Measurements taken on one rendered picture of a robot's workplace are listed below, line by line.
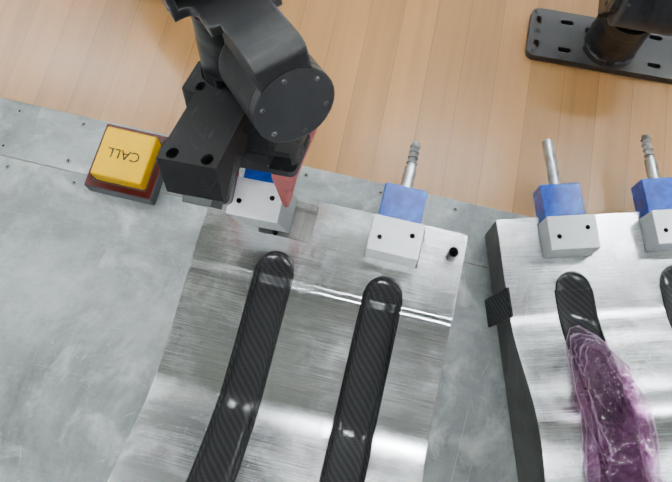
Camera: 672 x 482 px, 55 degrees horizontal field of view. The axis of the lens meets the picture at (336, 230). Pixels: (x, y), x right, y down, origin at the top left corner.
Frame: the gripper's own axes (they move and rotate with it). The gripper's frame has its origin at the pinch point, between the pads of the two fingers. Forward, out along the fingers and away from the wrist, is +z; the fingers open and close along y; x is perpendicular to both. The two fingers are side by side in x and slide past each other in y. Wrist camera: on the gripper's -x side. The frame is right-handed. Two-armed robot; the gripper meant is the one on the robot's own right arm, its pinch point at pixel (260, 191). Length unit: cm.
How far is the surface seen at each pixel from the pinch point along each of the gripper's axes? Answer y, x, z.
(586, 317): 32.8, 2.2, 12.6
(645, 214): 37.2, 13.2, 7.9
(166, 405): -4.3, -17.6, 11.4
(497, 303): 23.9, 2.0, 13.2
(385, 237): 11.9, 0.4, 3.8
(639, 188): 36.3, 15.8, 6.9
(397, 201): 12.2, 4.9, 3.5
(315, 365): 7.9, -10.6, 10.9
